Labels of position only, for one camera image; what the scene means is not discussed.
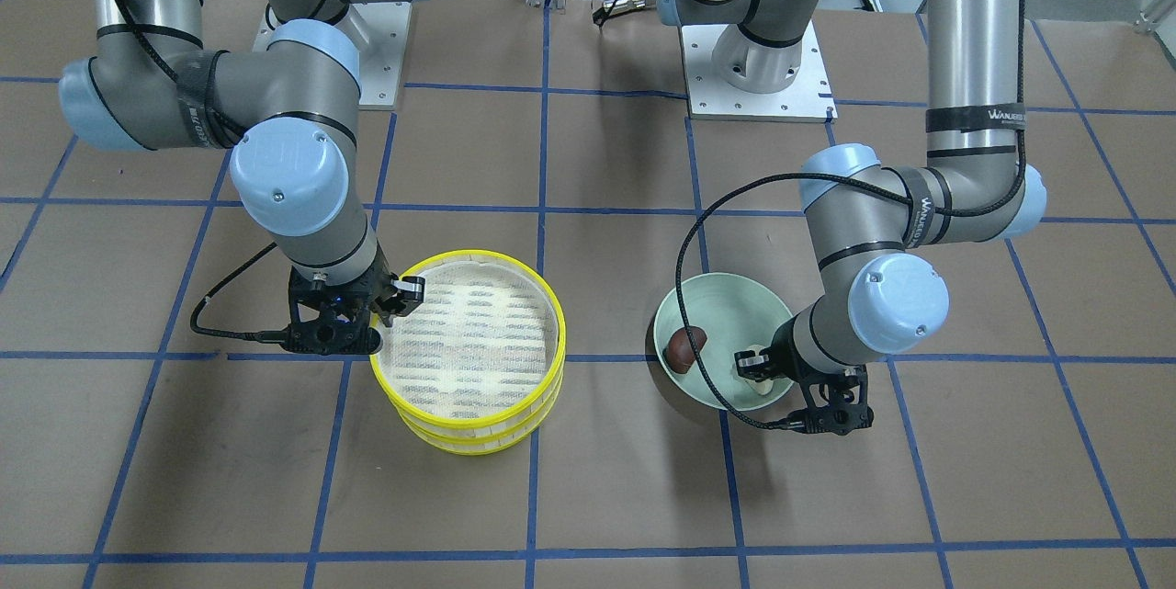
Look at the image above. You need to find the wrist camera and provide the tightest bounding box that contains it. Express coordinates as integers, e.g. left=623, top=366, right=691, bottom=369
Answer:
left=790, top=366, right=875, bottom=436
left=278, top=299, right=382, bottom=356

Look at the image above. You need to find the yellow steamer layer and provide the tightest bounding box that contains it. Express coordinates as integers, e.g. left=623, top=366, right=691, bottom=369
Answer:
left=370, top=250, right=567, bottom=427
left=396, top=380, right=562, bottom=456

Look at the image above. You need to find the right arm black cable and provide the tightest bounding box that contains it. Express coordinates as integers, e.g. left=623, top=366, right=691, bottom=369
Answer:
left=191, top=242, right=295, bottom=344

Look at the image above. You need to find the white bun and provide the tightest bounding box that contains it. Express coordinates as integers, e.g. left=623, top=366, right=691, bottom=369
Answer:
left=731, top=344, right=775, bottom=396

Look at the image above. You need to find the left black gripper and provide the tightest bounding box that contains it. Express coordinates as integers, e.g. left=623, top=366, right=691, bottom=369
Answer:
left=734, top=317, right=820, bottom=383

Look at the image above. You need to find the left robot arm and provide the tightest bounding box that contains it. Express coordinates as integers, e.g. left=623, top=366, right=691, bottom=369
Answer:
left=731, top=0, right=1047, bottom=382

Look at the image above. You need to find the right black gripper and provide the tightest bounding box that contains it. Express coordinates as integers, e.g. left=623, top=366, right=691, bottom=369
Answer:
left=288, top=257, right=427, bottom=328

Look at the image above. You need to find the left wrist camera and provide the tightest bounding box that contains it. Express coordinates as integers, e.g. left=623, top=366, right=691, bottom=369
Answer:
left=790, top=366, right=875, bottom=436

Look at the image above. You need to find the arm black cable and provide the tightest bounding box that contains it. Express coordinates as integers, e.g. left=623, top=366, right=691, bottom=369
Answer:
left=677, top=170, right=1025, bottom=430
left=191, top=242, right=295, bottom=344

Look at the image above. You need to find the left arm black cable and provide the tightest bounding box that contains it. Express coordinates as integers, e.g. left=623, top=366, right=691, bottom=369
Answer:
left=677, top=170, right=1025, bottom=430

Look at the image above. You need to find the light green plate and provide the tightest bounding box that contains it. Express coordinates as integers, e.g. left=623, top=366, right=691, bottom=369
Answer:
left=653, top=273, right=794, bottom=411

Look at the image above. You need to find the brown bun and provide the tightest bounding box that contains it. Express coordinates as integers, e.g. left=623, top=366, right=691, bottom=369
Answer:
left=662, top=324, right=708, bottom=375

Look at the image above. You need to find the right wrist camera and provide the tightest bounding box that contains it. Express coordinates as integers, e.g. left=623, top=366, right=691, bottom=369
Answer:
left=278, top=299, right=382, bottom=356

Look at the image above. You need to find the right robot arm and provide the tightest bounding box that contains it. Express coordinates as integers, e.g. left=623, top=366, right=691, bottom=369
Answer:
left=58, top=0, right=423, bottom=324

